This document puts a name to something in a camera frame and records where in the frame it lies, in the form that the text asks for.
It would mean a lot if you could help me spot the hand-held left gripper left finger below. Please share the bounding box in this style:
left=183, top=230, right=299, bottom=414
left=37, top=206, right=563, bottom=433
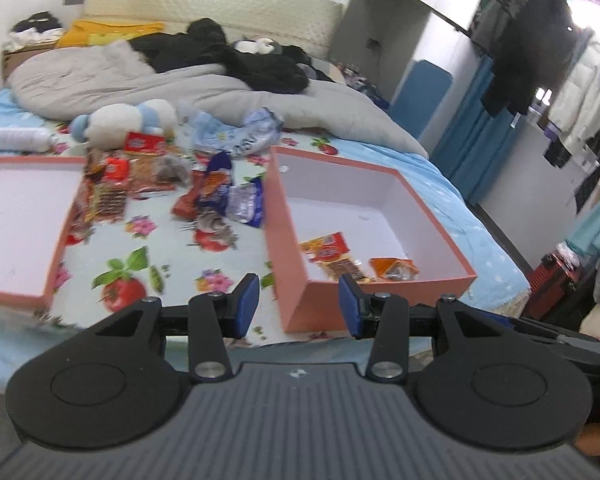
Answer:
left=95, top=273, right=260, bottom=382

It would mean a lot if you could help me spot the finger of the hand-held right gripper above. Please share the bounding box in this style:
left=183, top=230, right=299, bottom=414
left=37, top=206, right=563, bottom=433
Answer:
left=505, top=316, right=600, bottom=367

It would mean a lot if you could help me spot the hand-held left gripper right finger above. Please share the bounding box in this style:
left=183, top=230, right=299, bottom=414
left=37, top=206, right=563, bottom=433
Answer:
left=339, top=274, right=511, bottom=382

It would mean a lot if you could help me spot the red yellow snack packet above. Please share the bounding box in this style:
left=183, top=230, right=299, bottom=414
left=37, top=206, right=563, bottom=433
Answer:
left=299, top=232, right=372, bottom=283

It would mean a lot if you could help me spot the small orange snack packet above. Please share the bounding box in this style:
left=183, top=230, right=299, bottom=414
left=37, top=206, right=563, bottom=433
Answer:
left=369, top=257, right=422, bottom=283

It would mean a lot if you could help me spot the silver blue snack packet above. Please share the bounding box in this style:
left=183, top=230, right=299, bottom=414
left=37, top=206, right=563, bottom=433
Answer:
left=224, top=176, right=267, bottom=229

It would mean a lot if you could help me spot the pink cardboard box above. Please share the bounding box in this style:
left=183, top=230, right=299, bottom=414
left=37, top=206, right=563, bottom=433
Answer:
left=262, top=145, right=478, bottom=335

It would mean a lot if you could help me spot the blue orange snack packet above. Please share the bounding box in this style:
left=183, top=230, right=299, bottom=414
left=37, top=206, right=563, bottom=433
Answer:
left=196, top=151, right=234, bottom=212

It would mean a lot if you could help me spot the red orange snack packet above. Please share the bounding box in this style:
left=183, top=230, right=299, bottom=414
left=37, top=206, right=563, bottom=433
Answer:
left=124, top=131, right=179, bottom=195

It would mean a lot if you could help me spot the brown red strip snack packet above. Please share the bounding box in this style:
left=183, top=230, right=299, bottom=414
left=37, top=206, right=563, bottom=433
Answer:
left=86, top=151, right=132, bottom=224

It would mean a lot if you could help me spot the teal cloth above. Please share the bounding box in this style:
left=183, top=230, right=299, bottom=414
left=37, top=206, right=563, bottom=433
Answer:
left=564, top=189, right=600, bottom=262

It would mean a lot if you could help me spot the blue curtain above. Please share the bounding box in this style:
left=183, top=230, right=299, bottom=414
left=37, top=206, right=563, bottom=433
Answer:
left=447, top=54, right=527, bottom=207

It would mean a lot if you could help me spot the blue board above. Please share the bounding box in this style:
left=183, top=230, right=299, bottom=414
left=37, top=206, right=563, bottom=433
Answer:
left=389, top=59, right=454, bottom=142

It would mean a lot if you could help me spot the white blue plush toy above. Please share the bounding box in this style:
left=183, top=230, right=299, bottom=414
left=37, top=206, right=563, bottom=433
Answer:
left=70, top=99, right=179, bottom=147

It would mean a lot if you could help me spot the black clothing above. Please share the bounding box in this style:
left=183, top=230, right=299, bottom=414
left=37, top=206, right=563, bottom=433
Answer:
left=130, top=18, right=311, bottom=95

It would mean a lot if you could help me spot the pink cardboard box lid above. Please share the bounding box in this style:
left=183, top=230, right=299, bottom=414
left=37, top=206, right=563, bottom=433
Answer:
left=0, top=156, right=88, bottom=311

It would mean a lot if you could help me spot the white hanging jacket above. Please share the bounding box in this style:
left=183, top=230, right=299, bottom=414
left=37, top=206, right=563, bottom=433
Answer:
left=546, top=27, right=600, bottom=152

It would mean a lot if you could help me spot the grey duvet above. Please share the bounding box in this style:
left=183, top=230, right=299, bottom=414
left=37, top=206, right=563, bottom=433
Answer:
left=7, top=40, right=429, bottom=157

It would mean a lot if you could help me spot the white plastic bottle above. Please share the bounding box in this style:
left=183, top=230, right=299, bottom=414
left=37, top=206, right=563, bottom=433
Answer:
left=0, top=127, right=60, bottom=154

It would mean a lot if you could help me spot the black hanging coat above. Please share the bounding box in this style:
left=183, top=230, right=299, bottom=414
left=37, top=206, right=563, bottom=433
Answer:
left=480, top=0, right=594, bottom=117

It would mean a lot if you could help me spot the yellow blanket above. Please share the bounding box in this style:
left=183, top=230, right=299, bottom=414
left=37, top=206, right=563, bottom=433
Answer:
left=55, top=19, right=167, bottom=50

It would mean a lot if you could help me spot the pile of clothes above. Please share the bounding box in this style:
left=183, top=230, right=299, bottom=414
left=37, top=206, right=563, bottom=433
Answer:
left=7, top=11, right=66, bottom=52

